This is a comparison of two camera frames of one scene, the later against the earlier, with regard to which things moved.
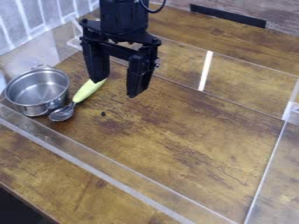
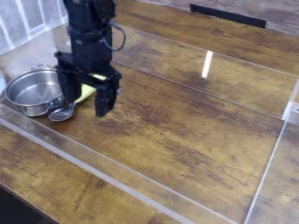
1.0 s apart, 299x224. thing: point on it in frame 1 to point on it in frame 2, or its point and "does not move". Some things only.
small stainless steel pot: [38, 90] does not move
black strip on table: [228, 16] does not move
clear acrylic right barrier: [275, 204] does not move
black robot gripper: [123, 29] to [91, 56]
